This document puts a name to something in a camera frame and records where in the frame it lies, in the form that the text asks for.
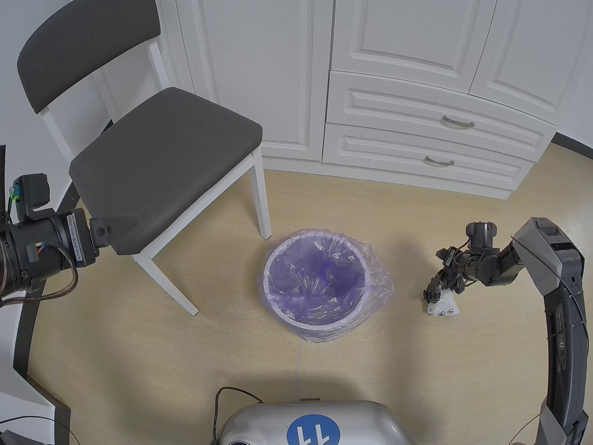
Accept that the black cable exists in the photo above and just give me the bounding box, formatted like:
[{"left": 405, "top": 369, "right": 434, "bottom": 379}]
[{"left": 212, "top": 386, "right": 267, "bottom": 445}]

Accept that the white wardrobe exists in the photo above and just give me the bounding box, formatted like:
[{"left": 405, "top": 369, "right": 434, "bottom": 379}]
[{"left": 155, "top": 0, "right": 588, "bottom": 200}]

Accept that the black plastic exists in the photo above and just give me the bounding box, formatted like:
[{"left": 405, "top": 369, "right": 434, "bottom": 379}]
[{"left": 424, "top": 267, "right": 465, "bottom": 304}]

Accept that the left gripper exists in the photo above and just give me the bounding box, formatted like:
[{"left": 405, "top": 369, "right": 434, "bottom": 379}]
[{"left": 19, "top": 208, "right": 140, "bottom": 291}]

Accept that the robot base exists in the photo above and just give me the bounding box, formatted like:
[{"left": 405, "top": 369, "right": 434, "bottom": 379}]
[{"left": 221, "top": 398, "right": 413, "bottom": 445}]

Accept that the crumpled white paper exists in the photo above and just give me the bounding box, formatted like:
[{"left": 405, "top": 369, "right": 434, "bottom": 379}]
[{"left": 425, "top": 292, "right": 461, "bottom": 317}]

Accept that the purple plastic bag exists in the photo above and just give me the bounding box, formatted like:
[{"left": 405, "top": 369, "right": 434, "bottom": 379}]
[{"left": 262, "top": 227, "right": 394, "bottom": 344}]

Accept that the grey and white chair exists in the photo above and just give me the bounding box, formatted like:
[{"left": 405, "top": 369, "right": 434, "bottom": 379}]
[{"left": 16, "top": 0, "right": 271, "bottom": 316}]

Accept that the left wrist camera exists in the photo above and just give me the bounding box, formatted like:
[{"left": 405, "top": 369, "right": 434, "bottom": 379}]
[{"left": 9, "top": 173, "right": 52, "bottom": 225}]

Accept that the white trash bin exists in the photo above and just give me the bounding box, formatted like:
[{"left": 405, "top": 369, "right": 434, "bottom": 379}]
[{"left": 264, "top": 230, "right": 371, "bottom": 340}]

